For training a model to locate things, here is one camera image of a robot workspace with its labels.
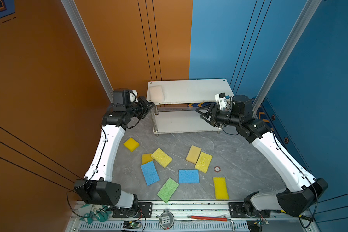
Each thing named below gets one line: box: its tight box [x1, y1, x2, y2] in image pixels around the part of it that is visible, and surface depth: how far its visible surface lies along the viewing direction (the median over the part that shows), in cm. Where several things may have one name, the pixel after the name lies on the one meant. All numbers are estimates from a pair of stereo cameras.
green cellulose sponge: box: [156, 177, 180, 203], surface depth 80 cm
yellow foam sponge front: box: [213, 177, 230, 200], surface depth 81 cm
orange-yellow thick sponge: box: [185, 145, 202, 165], surface depth 94 cm
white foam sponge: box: [149, 86, 165, 102], surface depth 79 cm
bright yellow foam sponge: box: [123, 137, 140, 153], surface depth 99 cm
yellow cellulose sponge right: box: [194, 151, 213, 174], surface depth 91 cm
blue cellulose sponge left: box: [140, 160, 160, 186], surface depth 84 cm
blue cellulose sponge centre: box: [178, 169, 200, 184], surface depth 85 cm
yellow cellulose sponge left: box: [150, 147, 173, 169], surface depth 91 cm
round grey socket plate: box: [159, 209, 175, 231], surface depth 67 cm
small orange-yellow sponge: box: [141, 153, 154, 166], surface depth 92 cm
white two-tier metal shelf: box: [146, 78, 234, 137], surface depth 86 cm
